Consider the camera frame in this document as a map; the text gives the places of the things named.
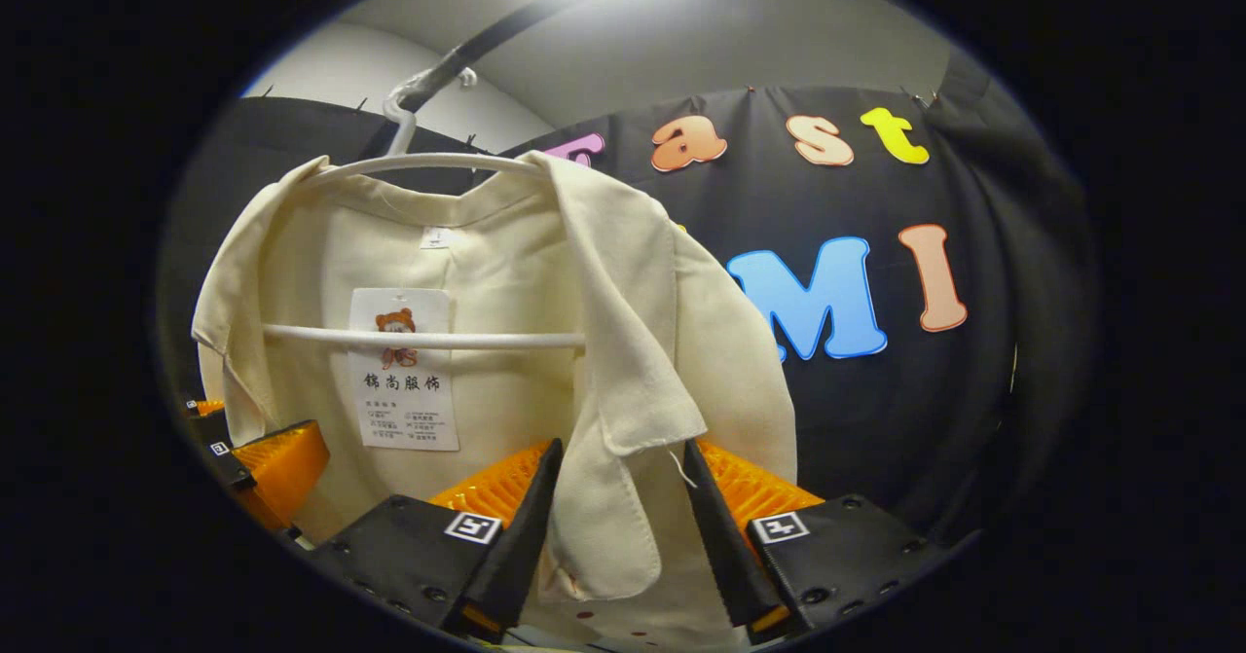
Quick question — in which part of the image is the white plastic clothes hanger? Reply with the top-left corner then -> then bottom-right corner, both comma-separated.
261,67 -> 588,352

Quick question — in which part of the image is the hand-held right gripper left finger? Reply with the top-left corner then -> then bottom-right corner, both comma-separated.
308,437 -> 566,640

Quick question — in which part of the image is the cream collared shirt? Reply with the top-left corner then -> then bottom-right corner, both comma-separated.
192,152 -> 799,649

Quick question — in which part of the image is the black metal clothes rack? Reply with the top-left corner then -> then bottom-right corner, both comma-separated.
397,0 -> 877,114

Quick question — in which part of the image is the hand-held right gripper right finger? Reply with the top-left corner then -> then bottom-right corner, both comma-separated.
681,437 -> 961,647

